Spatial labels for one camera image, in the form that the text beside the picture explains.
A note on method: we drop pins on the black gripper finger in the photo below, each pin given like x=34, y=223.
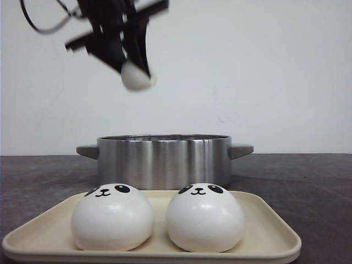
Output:
x=134, y=40
x=109, y=49

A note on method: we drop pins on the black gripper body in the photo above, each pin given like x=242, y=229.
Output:
x=106, y=17

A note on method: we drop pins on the panda bun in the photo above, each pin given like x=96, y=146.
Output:
x=113, y=216
x=135, y=79
x=204, y=217

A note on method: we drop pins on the stainless steel pot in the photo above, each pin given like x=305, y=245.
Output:
x=164, y=162

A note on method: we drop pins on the beige plastic tray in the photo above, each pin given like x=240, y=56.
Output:
x=47, y=238

